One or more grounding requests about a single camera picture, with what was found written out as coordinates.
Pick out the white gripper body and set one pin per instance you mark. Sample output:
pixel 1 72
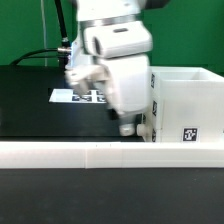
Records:
pixel 121 49

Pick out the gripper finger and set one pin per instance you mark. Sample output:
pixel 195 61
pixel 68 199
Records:
pixel 127 124

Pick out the white drawer box with knob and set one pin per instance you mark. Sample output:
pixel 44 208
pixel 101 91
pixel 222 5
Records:
pixel 146 130

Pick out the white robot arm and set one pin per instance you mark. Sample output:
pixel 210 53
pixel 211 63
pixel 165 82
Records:
pixel 92 13

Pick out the marker sheet on table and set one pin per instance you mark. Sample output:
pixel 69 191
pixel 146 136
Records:
pixel 70 96

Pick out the white drawer cabinet frame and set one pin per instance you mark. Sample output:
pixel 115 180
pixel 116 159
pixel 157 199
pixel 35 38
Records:
pixel 187 105

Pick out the white front barrier rail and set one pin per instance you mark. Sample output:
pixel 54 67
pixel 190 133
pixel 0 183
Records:
pixel 90 155

